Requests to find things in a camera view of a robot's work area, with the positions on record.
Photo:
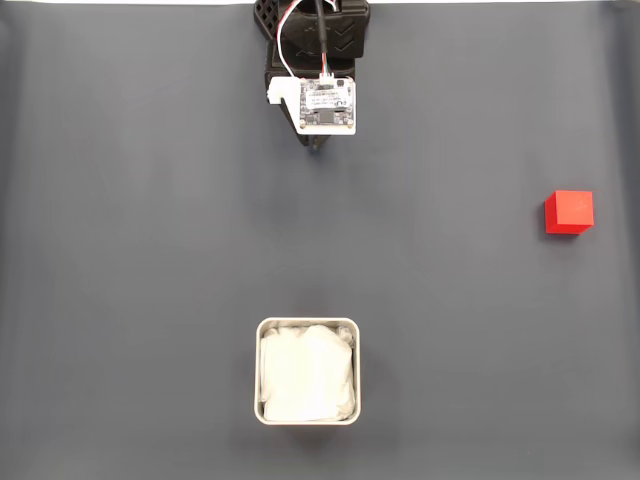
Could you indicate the red cube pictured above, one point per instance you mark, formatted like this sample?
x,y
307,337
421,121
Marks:
x,y
572,210

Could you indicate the white square metal box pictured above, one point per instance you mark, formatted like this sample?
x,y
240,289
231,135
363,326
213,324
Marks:
x,y
257,370

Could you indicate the dark grey table mat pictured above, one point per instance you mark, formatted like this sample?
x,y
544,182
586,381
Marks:
x,y
150,225

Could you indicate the white crumpled cloth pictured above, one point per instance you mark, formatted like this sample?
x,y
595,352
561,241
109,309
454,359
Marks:
x,y
307,375

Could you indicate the white wrist camera board mount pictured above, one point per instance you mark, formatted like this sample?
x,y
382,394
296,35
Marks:
x,y
327,107

